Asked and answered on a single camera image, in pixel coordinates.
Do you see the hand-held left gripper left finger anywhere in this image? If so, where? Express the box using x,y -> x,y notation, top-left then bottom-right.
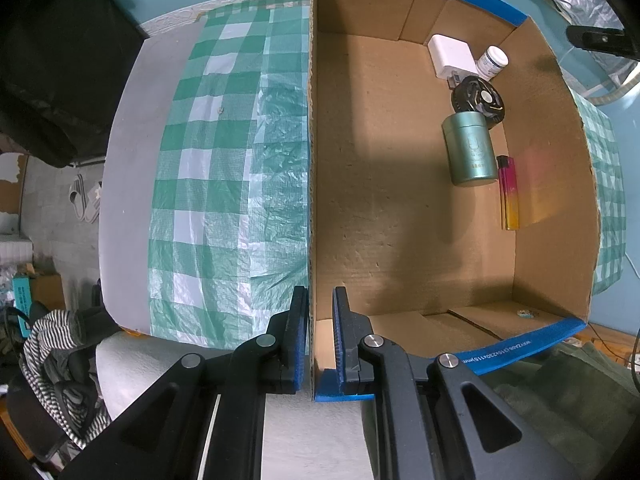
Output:
60,286 -> 311,480

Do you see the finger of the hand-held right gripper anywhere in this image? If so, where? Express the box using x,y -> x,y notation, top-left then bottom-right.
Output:
566,23 -> 640,59

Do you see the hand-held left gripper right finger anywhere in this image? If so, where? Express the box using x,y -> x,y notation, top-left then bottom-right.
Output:
332,286 -> 581,480

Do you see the white pill bottle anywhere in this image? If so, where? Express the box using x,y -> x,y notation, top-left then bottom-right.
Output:
475,46 -> 510,82

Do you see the black round disc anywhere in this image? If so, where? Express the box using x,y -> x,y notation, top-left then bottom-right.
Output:
451,76 -> 506,129

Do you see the cardboard box with blue tape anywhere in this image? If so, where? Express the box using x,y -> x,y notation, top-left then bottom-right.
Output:
307,0 -> 602,404

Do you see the green tin can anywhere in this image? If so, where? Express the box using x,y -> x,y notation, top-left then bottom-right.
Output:
441,111 -> 500,189

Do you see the pink and yellow lighter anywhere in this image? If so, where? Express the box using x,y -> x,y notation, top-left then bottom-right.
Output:
496,155 -> 521,231

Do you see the white foam sheet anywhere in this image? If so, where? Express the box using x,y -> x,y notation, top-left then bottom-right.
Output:
95,332 -> 382,480

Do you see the white charger block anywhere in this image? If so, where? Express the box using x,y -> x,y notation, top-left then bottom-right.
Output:
427,34 -> 481,89

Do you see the green checkered plastic tablecloth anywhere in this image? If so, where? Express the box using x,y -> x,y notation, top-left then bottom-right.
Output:
147,2 -> 627,352

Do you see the dark green cloth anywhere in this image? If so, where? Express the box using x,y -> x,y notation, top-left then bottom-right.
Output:
487,340 -> 640,480

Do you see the striped cloth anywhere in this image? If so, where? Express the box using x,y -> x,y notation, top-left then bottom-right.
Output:
20,310 -> 114,449

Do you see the white slipper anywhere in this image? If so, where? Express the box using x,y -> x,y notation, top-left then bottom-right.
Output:
82,182 -> 105,225
69,175 -> 94,219

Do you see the small brown cardboard box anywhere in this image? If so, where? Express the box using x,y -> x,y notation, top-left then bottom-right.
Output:
30,272 -> 67,312

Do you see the teal box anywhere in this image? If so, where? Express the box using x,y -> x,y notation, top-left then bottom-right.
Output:
12,275 -> 34,339

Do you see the black hanging garment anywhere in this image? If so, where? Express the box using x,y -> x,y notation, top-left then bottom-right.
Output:
0,0 -> 151,169

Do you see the thin cable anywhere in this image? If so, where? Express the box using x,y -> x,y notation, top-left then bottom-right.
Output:
585,320 -> 640,377

